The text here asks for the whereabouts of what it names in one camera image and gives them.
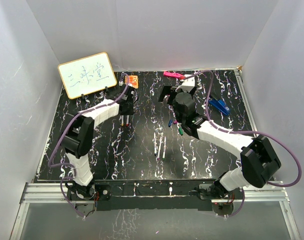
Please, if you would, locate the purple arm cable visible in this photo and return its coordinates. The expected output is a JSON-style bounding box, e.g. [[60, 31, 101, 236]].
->
[[47, 72, 130, 219], [179, 70, 303, 217]]

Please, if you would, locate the green pen cap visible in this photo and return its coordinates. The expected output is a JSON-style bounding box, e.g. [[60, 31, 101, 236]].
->
[[178, 127, 184, 136]]

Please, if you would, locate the small whiteboard with writing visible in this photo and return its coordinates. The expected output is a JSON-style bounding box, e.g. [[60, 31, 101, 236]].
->
[[57, 52, 118, 100]]

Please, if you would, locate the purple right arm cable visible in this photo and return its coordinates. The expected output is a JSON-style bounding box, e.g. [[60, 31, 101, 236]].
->
[[179, 70, 303, 217]]

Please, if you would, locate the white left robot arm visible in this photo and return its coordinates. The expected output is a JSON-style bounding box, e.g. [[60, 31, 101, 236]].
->
[[60, 84, 136, 200]]

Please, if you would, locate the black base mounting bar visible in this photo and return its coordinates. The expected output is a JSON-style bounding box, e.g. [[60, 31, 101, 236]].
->
[[66, 178, 235, 212]]

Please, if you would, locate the blue pen cap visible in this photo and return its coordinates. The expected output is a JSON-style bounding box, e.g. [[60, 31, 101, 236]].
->
[[168, 119, 173, 127]]

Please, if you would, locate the blue white pen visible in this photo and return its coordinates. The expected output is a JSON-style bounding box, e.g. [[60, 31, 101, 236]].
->
[[153, 132, 157, 156]]

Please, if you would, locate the orange card pack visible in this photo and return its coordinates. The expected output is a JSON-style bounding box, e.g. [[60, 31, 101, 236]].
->
[[124, 75, 139, 89]]

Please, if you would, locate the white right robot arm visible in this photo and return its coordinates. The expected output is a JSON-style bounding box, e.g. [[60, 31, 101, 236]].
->
[[158, 85, 282, 199]]

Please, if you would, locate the blue plastic clip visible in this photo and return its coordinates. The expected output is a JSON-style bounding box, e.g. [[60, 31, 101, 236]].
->
[[209, 99, 230, 116]]

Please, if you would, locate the purple tipped white pen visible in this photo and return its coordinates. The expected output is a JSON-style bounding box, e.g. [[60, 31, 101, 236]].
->
[[157, 136, 163, 160]]

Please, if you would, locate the pink plastic clip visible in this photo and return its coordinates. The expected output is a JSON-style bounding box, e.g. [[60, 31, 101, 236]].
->
[[163, 71, 185, 80]]

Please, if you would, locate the green tipped white pen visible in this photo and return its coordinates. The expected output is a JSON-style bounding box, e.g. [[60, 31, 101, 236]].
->
[[162, 136, 167, 160]]

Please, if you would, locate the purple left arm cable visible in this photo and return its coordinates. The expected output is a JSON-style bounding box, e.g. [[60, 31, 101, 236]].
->
[[47, 72, 130, 219]]

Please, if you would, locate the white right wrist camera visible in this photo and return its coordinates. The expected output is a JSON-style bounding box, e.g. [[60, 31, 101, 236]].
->
[[175, 74, 197, 96]]

